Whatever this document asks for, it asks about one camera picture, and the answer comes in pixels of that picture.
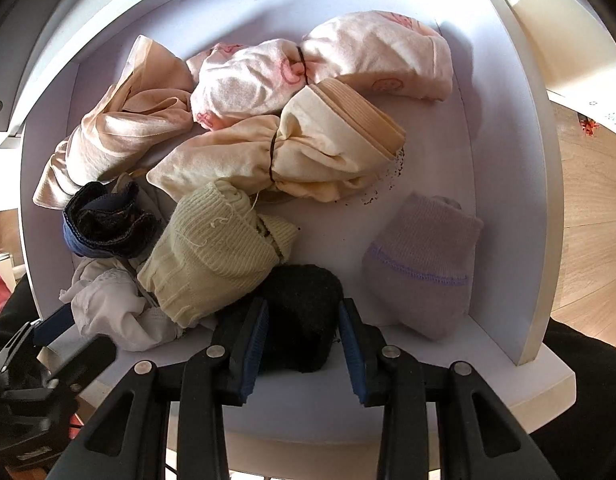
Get pink patterned cloth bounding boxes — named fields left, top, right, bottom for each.
left=0, top=212, right=19, bottom=321

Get peach satin cloth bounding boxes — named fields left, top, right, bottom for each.
left=33, top=35, right=195, bottom=209

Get cream cloth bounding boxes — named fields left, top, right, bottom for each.
left=146, top=77, right=406, bottom=206

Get cream knit sock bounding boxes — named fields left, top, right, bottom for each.
left=137, top=180, right=300, bottom=328

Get person's black pants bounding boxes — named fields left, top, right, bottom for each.
left=530, top=317, right=616, bottom=480

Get white lace cloth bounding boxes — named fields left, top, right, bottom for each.
left=59, top=257, right=184, bottom=352

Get cream cabinet panel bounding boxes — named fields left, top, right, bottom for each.
left=513, top=0, right=616, bottom=106

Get pink printed cloth bundle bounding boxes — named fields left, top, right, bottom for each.
left=185, top=11, right=454, bottom=133

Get black sock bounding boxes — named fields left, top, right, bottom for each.
left=215, top=264, right=345, bottom=374

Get white shelf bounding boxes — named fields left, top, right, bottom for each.
left=0, top=0, right=576, bottom=480

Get lavender sock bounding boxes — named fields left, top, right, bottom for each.
left=362, top=191, right=485, bottom=342

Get white printed sheet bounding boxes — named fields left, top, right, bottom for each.
left=545, top=87, right=616, bottom=136

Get navy sock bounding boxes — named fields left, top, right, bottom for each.
left=63, top=181, right=159, bottom=261

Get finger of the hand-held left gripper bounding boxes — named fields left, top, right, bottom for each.
left=35, top=305, right=76, bottom=348

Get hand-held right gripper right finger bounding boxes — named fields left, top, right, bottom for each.
left=337, top=299, right=561, bottom=480

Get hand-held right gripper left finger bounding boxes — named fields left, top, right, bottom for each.
left=47, top=297, right=271, bottom=480

